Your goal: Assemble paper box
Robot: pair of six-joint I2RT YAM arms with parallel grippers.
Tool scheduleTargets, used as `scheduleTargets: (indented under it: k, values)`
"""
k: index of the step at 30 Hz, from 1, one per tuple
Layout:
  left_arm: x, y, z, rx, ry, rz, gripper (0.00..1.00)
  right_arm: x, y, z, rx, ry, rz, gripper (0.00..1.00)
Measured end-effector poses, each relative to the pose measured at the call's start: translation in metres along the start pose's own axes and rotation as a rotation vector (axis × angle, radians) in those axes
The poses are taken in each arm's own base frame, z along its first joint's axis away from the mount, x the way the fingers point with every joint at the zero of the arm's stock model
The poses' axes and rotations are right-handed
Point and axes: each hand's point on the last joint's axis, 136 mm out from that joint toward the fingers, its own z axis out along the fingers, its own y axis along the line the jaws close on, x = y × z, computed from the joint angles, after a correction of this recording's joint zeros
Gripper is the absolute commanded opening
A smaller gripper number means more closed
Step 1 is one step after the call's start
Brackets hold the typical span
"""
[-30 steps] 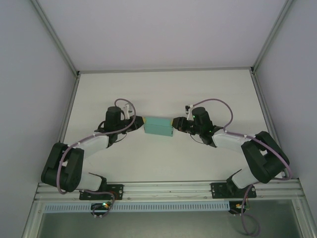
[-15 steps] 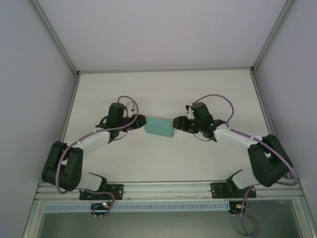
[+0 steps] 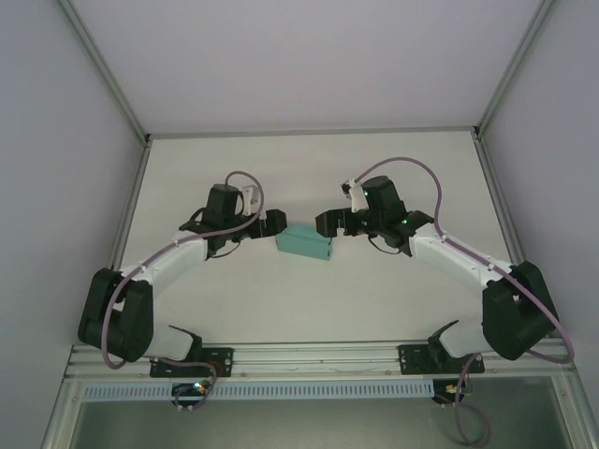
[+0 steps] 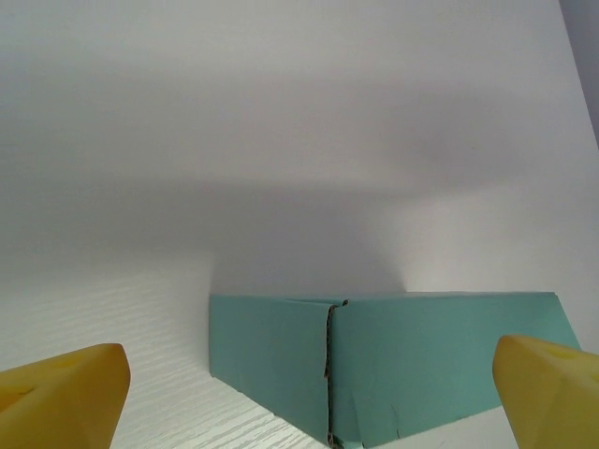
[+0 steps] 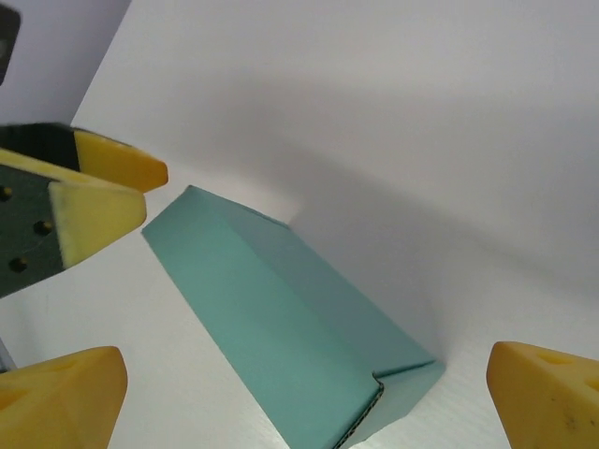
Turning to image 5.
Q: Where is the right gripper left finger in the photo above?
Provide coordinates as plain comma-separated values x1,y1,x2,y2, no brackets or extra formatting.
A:
0,345,129,449

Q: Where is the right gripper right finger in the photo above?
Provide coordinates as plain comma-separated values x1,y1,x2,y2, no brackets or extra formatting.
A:
485,340,599,449

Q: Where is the teal corrugated paper box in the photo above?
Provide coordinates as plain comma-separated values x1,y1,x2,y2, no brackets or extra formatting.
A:
140,184,445,449

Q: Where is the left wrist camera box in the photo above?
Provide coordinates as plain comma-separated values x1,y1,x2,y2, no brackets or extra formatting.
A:
0,7,22,86

